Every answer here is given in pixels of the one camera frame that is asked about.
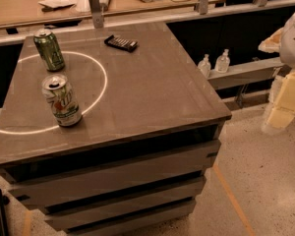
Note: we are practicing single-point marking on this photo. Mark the black remote control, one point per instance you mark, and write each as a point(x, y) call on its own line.
point(121, 43)

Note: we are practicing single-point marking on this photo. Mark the grey drawer cabinet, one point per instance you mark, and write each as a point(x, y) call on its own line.
point(149, 132)

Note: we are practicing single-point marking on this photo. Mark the clear sanitizer bottle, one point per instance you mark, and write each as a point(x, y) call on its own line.
point(204, 66)
point(222, 62)

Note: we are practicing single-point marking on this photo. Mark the white 7up soda can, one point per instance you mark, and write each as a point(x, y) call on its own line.
point(60, 96)

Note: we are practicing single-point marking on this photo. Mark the green soda can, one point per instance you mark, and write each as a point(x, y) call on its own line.
point(49, 50)

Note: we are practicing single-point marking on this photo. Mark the clear sanitizer bottle left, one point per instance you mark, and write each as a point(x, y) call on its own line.
point(204, 66)

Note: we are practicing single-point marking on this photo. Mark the black stand bottom left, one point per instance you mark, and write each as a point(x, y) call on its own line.
point(4, 200)

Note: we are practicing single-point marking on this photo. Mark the white paper stack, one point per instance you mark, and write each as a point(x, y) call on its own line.
point(81, 5)

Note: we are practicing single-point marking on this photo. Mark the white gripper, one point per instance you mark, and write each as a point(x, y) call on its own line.
point(294, 39)

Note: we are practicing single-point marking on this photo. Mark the clear sanitizer bottle right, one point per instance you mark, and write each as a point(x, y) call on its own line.
point(222, 62)

